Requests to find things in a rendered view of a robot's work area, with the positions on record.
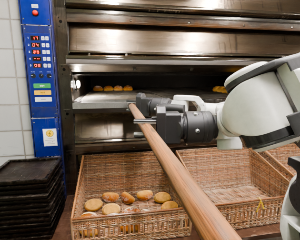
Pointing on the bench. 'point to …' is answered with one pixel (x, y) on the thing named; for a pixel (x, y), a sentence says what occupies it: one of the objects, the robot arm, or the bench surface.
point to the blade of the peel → (100, 104)
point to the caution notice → (50, 137)
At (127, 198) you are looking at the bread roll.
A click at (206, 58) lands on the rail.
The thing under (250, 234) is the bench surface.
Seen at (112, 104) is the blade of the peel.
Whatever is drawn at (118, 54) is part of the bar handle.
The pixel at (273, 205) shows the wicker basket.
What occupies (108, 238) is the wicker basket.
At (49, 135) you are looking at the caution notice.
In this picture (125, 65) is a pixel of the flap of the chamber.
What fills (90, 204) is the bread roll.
